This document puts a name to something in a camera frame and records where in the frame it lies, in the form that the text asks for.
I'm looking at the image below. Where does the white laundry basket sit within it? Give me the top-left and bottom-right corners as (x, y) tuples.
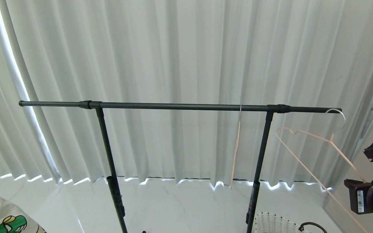
(254, 212), (328, 233)

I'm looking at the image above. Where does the black clothes rack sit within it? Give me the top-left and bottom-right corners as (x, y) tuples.
(18, 100), (342, 233)

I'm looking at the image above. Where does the pink clothes hanger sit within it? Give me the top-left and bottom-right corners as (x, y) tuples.
(276, 108), (370, 233)
(230, 105), (242, 190)

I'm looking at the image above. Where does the white curtain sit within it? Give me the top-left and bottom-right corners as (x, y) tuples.
(0, 0), (373, 192)

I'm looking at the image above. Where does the cream printed garment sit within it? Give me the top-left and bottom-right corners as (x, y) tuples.
(0, 194), (46, 233)

